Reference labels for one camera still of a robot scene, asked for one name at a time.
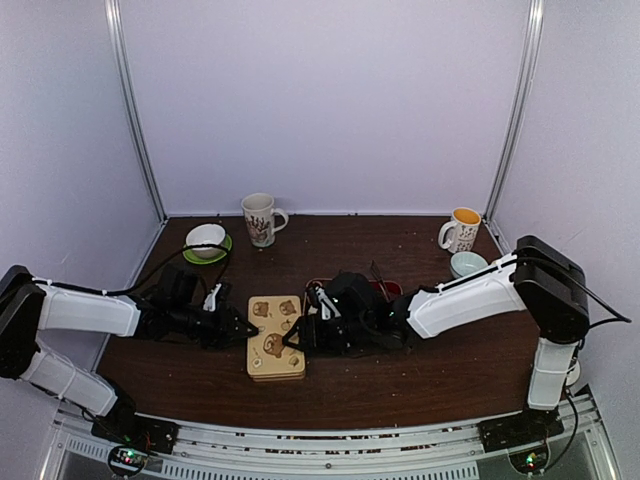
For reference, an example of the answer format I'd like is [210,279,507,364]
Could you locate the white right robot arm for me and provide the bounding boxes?
[282,235,590,442]

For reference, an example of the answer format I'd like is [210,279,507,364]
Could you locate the bear print tin lid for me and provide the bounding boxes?
[246,296,306,382]

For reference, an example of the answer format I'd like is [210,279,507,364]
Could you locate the metal tongs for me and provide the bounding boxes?
[369,260,390,301]

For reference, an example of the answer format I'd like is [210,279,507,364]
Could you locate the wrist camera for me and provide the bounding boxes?
[202,282,232,312]
[306,282,341,321]

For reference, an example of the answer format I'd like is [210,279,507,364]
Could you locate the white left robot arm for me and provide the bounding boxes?
[1,265,259,444]

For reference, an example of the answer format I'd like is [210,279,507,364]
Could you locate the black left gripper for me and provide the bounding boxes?
[170,301,259,350]

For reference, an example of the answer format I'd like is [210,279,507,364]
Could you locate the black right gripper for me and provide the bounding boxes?
[282,314,373,357]

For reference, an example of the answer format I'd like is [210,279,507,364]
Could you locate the right aluminium frame post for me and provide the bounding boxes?
[484,0,545,223]

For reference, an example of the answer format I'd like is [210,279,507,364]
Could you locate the green saucer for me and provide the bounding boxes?
[182,234,232,265]

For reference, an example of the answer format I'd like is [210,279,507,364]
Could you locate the pale blue bowl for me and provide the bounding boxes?
[450,251,488,279]

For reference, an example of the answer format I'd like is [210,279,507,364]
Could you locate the left aluminium frame post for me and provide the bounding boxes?
[104,0,167,223]

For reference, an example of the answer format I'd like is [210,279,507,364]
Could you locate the aluminium frame post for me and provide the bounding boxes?
[484,0,545,223]
[104,0,167,223]

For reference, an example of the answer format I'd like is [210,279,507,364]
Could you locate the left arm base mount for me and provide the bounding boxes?
[91,416,179,454]

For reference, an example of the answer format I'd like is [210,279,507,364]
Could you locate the floral mug beige inside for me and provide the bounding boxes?
[241,193,289,248]

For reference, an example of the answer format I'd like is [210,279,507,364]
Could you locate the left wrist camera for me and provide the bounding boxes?
[202,282,232,312]

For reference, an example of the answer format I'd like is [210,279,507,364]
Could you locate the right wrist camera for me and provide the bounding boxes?
[306,282,341,321]

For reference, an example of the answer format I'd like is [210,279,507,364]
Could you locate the metal front rail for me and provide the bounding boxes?
[39,389,621,480]

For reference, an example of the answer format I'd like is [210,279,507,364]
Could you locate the white mug yellow inside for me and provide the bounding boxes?
[437,207,482,254]

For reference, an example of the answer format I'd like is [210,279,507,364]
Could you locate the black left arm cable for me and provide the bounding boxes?
[99,241,230,301]

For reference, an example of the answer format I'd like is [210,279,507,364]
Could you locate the red lacquer tray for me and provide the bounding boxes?
[305,278,404,299]

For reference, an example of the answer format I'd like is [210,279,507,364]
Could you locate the white bowl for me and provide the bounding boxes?
[186,223,226,250]

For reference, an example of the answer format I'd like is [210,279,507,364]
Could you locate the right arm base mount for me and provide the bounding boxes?
[478,415,565,453]

